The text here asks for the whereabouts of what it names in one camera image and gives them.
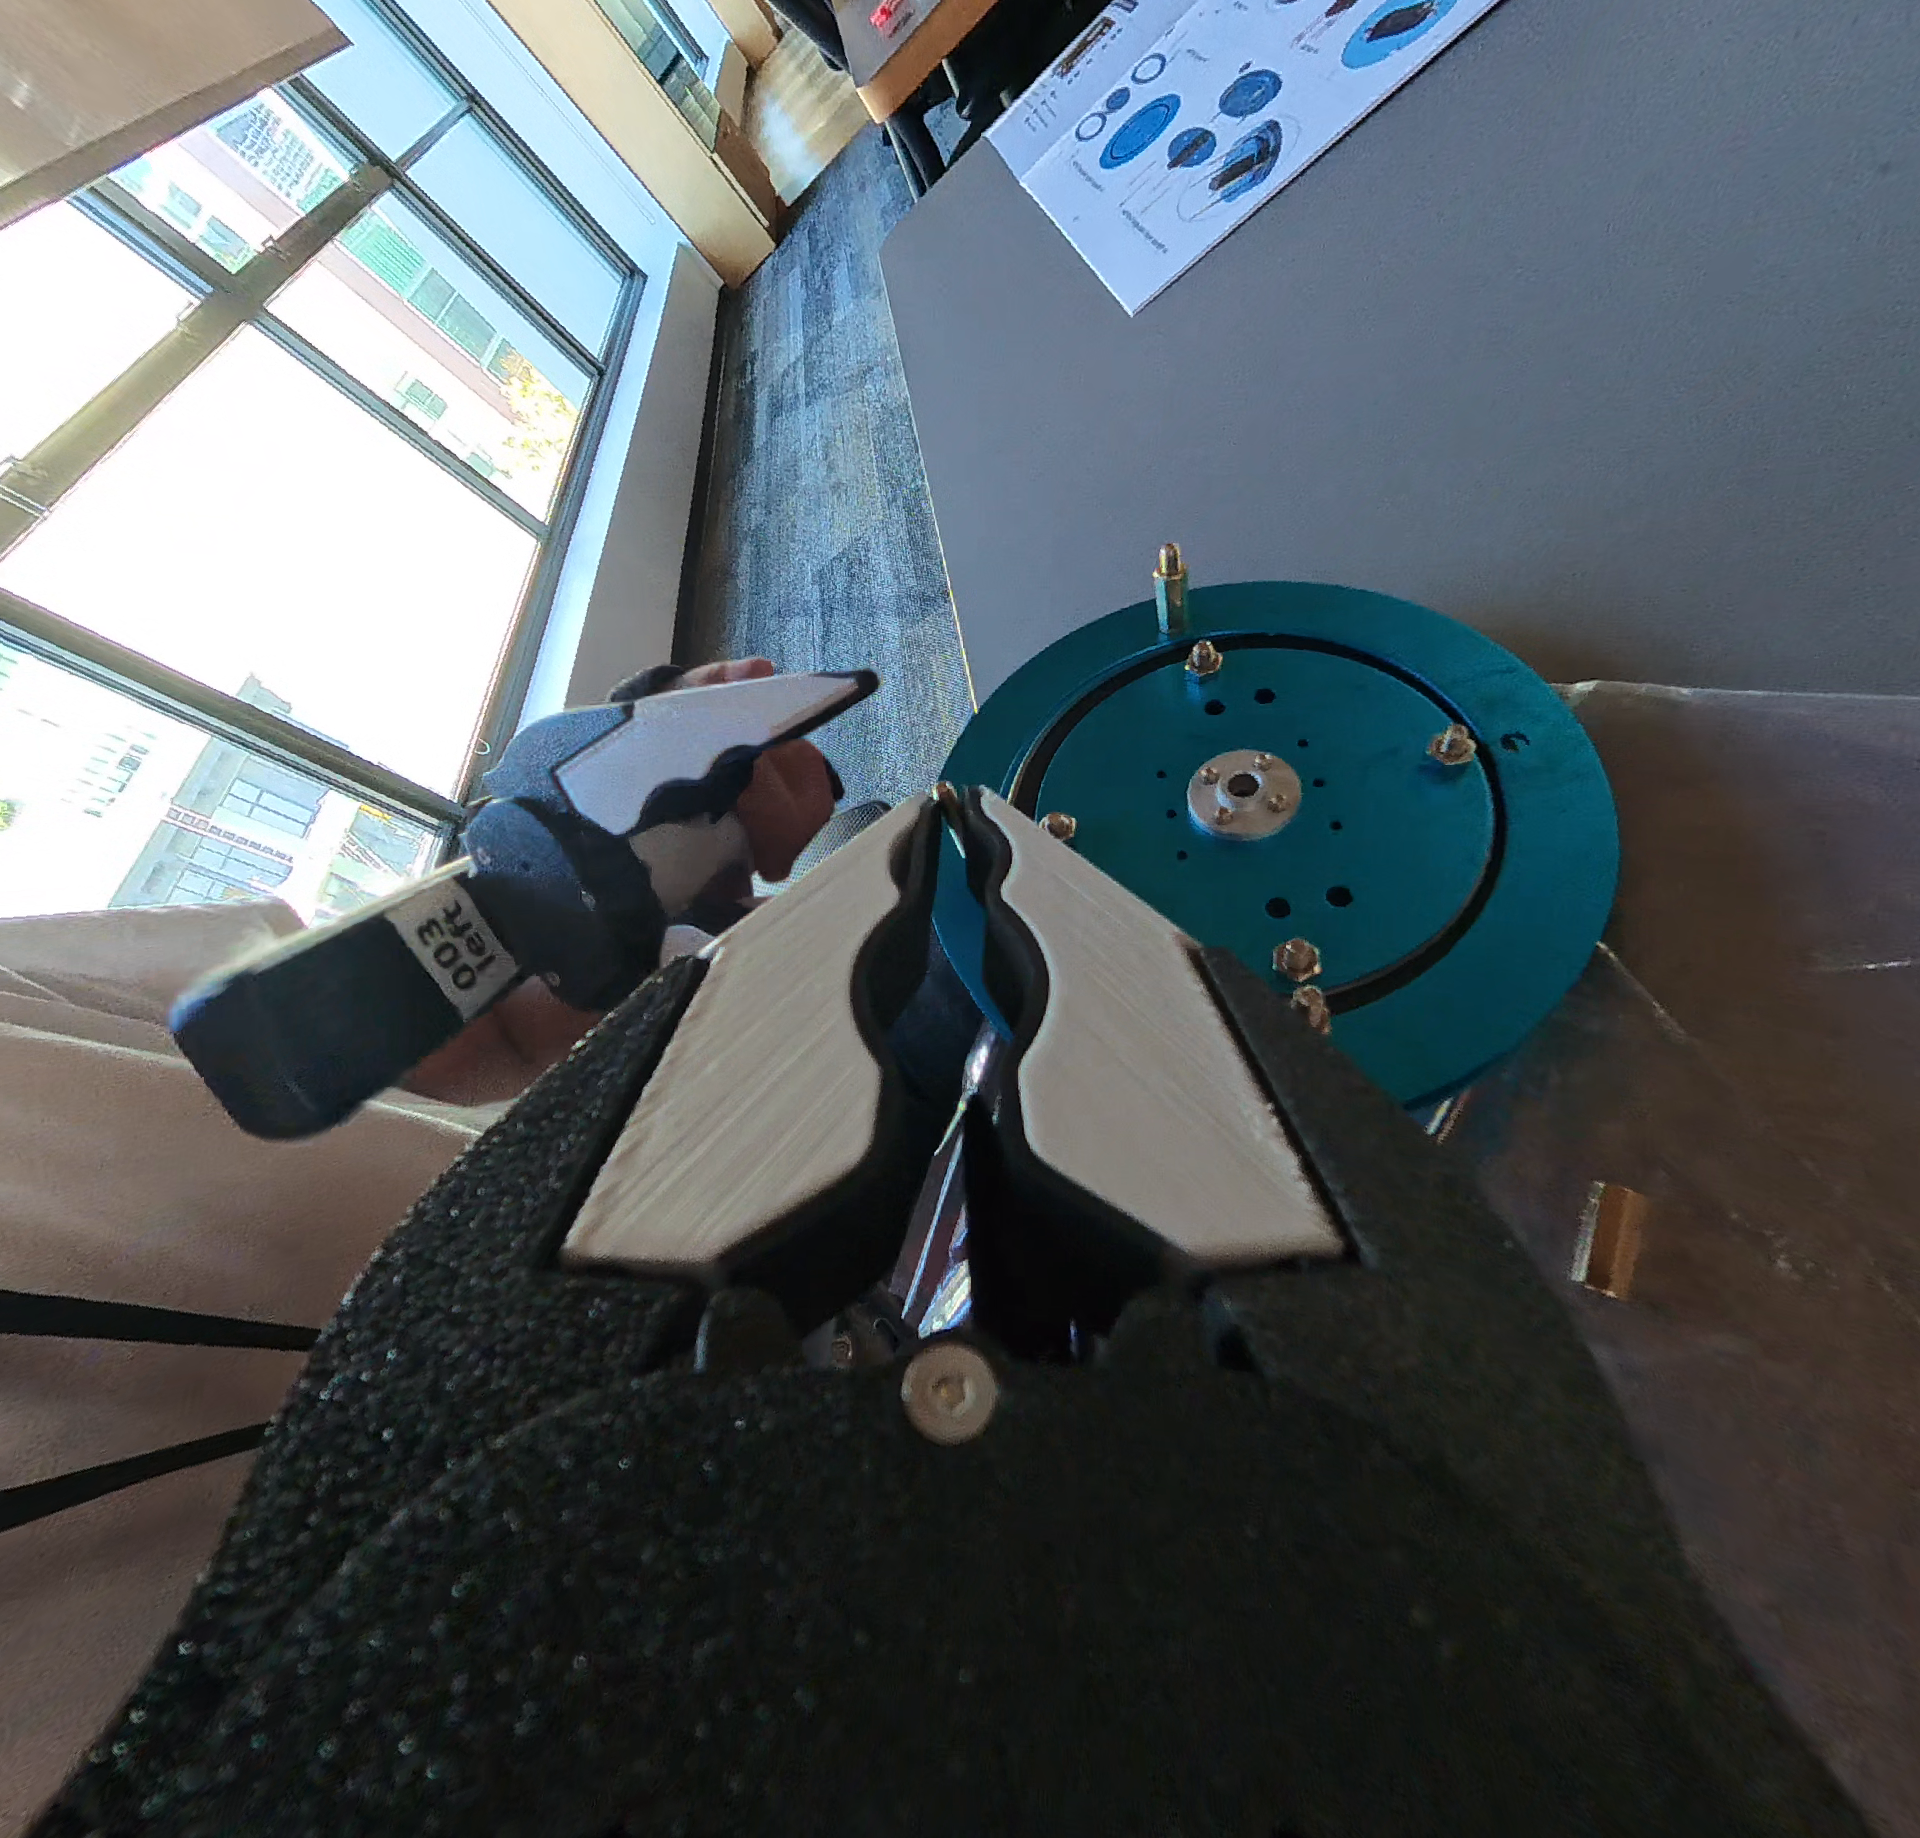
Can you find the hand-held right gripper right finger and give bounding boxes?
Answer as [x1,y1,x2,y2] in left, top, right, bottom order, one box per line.
[971,785,1348,1273]

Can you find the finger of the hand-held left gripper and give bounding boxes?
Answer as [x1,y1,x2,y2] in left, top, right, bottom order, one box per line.
[553,667,885,833]
[635,800,755,943]

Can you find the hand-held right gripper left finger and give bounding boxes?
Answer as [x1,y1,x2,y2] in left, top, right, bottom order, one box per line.
[558,792,943,1267]

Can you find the blue round turntable base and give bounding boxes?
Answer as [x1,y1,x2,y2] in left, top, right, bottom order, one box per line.
[927,536,1626,1114]

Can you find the grey desk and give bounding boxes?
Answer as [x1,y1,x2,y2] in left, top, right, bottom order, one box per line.
[877,0,1920,1838]

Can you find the person's left hand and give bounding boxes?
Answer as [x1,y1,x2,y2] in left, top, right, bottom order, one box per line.
[732,736,849,887]

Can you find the person's white shirt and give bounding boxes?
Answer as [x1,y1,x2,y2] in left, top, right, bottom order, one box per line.
[0,900,530,1813]

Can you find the loose brass standoff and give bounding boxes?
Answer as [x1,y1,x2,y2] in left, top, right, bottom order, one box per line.
[1569,1181,1655,1300]

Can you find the large window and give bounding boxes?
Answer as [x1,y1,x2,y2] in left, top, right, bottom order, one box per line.
[0,82,652,919]

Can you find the clear plastic sheet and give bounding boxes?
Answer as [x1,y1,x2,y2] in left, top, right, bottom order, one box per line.
[1411,674,1920,1838]

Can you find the wooden background tables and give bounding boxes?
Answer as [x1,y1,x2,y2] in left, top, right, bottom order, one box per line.
[675,0,1086,281]

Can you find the printed instruction sheet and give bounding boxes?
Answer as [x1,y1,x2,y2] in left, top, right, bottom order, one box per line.
[984,0,1603,319]

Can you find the black lanyard strap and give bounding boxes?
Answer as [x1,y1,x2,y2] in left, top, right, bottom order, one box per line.
[0,1288,327,1536]

